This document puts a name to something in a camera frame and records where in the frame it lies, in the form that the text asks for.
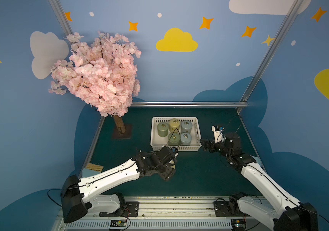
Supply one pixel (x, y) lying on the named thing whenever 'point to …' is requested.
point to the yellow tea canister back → (174, 124)
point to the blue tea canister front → (185, 139)
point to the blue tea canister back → (186, 126)
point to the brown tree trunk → (120, 124)
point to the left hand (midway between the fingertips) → (168, 165)
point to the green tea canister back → (163, 129)
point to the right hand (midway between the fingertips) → (209, 137)
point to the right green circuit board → (238, 224)
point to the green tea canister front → (173, 139)
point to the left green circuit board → (118, 223)
